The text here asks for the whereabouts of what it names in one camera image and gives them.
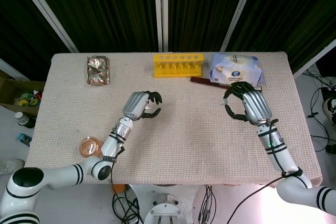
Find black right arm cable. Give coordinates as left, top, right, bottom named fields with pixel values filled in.
left=226, top=120, right=292, bottom=224

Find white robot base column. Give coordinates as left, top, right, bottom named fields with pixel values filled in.
left=143, top=184, right=190, bottom=224

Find clear jar of rubber bands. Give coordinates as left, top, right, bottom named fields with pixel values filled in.
left=79, top=136, right=103, bottom=159

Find hanging black cable bundle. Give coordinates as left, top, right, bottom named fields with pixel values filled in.
left=198, top=184, right=214, bottom=224

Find yellow plastic test tube rack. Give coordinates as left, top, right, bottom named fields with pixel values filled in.
left=153, top=53, right=205, bottom=79

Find dark red wooden stick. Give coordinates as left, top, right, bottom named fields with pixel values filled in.
left=190, top=76, right=264, bottom=92

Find brown cardboard box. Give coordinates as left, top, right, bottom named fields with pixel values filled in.
left=0, top=70, right=46, bottom=113

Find black floor cables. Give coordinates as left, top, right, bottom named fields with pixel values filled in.
left=306, top=69, right=336, bottom=154

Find dark green curtain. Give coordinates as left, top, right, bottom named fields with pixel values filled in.
left=0, top=0, right=72, bottom=82
left=226, top=0, right=336, bottom=74
left=27, top=0, right=161, bottom=54
left=167, top=0, right=249, bottom=52

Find white metal frame post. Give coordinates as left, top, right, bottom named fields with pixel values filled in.
left=219, top=0, right=260, bottom=52
left=17, top=0, right=80, bottom=54
left=293, top=39, right=336, bottom=79
left=0, top=58, right=30, bottom=82
left=154, top=0, right=169, bottom=52

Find black white shoe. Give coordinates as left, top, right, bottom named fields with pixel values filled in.
left=321, top=97, right=336, bottom=125

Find pink waffle tablecloth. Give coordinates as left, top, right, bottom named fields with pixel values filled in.
left=24, top=52, right=323, bottom=187

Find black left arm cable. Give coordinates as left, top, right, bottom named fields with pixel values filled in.
left=109, top=142, right=145, bottom=224

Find blue white tissue pack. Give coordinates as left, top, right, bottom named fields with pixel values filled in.
left=209, top=52, right=267, bottom=87

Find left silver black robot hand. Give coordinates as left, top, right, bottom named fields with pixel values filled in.
left=122, top=90, right=163, bottom=123

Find dark bottle with white cap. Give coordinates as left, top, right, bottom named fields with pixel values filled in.
left=14, top=111, right=37, bottom=130

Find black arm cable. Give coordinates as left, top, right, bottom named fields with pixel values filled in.
left=109, top=142, right=145, bottom=224
left=226, top=120, right=292, bottom=224

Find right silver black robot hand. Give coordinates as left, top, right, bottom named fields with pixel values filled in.
left=223, top=81, right=274, bottom=126

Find small blue packet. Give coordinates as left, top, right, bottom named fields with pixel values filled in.
left=16, top=133, right=33, bottom=146

